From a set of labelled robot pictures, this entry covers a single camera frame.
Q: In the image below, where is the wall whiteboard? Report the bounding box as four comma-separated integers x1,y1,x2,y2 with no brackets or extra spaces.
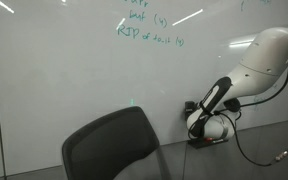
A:
0,0,288,180

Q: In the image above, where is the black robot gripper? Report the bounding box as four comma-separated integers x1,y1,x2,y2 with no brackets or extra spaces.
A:
184,101,197,117

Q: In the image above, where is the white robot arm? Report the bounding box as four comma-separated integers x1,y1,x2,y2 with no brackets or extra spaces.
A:
186,27,288,140

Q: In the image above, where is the black mesh office chair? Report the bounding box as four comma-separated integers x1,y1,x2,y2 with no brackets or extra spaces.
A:
62,106,171,180

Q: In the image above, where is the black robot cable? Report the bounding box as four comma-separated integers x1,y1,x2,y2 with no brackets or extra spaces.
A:
187,61,288,167

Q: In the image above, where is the red whiteboard marker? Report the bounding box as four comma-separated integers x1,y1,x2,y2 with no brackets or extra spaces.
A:
204,138,214,141

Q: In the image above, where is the black marker tray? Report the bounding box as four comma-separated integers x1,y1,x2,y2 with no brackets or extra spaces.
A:
188,138,224,149

